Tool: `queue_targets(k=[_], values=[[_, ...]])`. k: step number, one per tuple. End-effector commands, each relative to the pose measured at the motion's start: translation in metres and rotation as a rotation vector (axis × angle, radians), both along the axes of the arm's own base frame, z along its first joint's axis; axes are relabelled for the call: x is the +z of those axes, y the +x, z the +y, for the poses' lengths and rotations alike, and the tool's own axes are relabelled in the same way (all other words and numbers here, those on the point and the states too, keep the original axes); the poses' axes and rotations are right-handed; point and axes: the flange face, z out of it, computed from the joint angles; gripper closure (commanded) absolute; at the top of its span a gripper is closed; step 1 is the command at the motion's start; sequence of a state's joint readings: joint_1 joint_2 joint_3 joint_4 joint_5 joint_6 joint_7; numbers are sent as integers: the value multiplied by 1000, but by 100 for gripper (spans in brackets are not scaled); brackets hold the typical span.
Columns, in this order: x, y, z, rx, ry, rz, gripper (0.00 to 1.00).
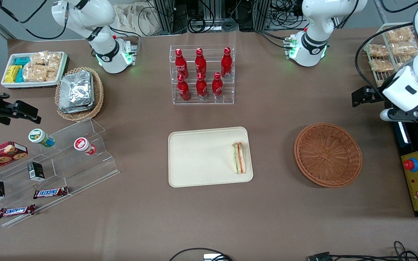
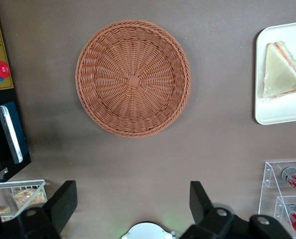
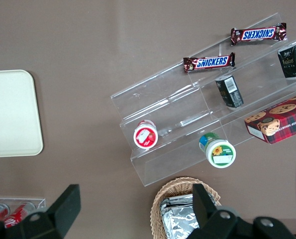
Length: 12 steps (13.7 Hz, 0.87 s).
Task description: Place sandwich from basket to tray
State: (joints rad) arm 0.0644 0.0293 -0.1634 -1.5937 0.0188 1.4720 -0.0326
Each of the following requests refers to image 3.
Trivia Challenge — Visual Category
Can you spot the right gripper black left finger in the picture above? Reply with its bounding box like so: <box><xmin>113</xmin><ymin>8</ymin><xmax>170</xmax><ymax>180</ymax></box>
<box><xmin>3</xmin><ymin>184</ymin><xmax>82</xmax><ymax>239</ymax></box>

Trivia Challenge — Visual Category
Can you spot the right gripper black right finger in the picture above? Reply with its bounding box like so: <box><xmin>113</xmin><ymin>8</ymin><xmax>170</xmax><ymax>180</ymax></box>
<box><xmin>187</xmin><ymin>183</ymin><xmax>248</xmax><ymax>239</ymax></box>

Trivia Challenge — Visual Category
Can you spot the light wicker basket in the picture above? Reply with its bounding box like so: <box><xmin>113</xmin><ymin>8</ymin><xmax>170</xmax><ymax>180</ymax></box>
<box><xmin>150</xmin><ymin>176</ymin><xmax>222</xmax><ymax>239</ymax></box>

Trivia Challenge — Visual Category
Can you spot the beige plastic tray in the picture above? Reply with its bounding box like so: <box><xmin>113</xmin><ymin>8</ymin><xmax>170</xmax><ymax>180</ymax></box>
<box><xmin>0</xmin><ymin>69</ymin><xmax>44</xmax><ymax>158</ymax></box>

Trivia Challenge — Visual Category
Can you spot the clear acrylic bottle rack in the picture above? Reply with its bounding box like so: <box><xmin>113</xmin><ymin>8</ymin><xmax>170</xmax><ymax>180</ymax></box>
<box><xmin>0</xmin><ymin>197</ymin><xmax>47</xmax><ymax>225</ymax></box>

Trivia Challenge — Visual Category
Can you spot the silver foil pack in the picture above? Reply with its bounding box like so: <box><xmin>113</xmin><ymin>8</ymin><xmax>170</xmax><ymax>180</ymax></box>
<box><xmin>162</xmin><ymin>205</ymin><xmax>201</xmax><ymax>239</ymax></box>
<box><xmin>159</xmin><ymin>193</ymin><xmax>196</xmax><ymax>212</ymax></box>

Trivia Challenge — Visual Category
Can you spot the green lid yogurt cup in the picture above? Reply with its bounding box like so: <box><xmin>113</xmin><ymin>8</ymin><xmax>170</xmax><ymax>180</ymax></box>
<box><xmin>198</xmin><ymin>131</ymin><xmax>237</xmax><ymax>169</ymax></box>

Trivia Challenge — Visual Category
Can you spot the red lid yogurt cup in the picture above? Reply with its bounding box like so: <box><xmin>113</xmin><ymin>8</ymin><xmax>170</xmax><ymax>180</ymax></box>
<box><xmin>133</xmin><ymin>119</ymin><xmax>159</xmax><ymax>150</ymax></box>

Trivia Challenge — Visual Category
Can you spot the red tartan cookie box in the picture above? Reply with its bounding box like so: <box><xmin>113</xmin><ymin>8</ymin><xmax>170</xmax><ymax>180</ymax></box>
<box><xmin>244</xmin><ymin>90</ymin><xmax>296</xmax><ymax>145</ymax></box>

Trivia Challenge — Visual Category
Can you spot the clear acrylic stepped shelf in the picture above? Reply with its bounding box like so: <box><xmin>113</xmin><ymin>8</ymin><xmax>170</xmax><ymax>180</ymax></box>
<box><xmin>110</xmin><ymin>12</ymin><xmax>296</xmax><ymax>188</ymax></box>

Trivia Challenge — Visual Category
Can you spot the small black carton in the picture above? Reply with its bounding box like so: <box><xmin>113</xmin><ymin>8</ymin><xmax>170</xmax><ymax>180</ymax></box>
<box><xmin>215</xmin><ymin>74</ymin><xmax>245</xmax><ymax>109</ymax></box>
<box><xmin>277</xmin><ymin>40</ymin><xmax>296</xmax><ymax>79</ymax></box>

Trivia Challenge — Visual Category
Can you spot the Snickers bar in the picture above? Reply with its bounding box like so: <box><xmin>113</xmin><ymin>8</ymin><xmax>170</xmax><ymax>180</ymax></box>
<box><xmin>183</xmin><ymin>52</ymin><xmax>236</xmax><ymax>74</ymax></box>
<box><xmin>230</xmin><ymin>22</ymin><xmax>288</xmax><ymax>46</ymax></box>

